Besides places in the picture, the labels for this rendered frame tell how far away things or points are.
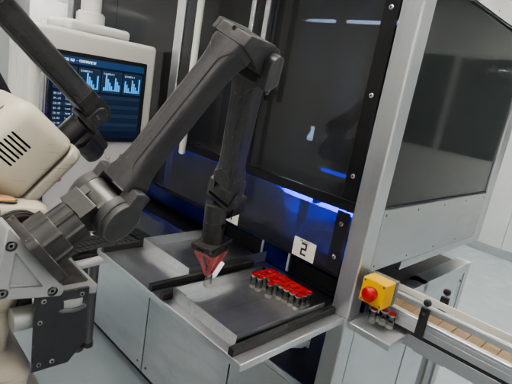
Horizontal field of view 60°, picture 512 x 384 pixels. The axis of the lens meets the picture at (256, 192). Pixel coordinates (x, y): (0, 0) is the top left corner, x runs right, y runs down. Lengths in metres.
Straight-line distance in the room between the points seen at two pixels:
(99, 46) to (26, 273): 1.12
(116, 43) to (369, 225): 1.11
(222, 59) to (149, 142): 0.18
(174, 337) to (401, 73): 1.38
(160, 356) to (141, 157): 1.47
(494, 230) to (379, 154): 4.79
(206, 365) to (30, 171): 1.21
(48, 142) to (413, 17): 0.87
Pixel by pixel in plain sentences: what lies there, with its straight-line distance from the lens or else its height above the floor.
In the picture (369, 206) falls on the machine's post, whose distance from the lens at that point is 1.21.
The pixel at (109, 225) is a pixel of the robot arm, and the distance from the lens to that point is 0.74.
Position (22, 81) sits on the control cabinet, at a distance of 1.66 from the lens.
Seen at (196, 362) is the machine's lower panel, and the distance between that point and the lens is 1.90.
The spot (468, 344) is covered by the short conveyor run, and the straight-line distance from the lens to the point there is 1.30.
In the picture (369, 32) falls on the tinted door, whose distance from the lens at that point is 1.27.
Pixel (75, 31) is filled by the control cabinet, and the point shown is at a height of 1.54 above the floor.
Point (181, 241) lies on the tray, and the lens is 1.63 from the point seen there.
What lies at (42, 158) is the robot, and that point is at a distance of 0.84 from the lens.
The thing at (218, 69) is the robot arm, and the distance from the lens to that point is 0.75.
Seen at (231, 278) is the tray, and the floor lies 0.90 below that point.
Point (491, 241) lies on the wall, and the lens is 5.95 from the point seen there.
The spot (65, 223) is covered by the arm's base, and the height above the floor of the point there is 1.23.
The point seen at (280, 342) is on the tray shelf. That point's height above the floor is 0.88.
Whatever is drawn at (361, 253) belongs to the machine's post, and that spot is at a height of 1.08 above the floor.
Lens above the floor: 1.48
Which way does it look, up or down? 14 degrees down
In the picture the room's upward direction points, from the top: 10 degrees clockwise
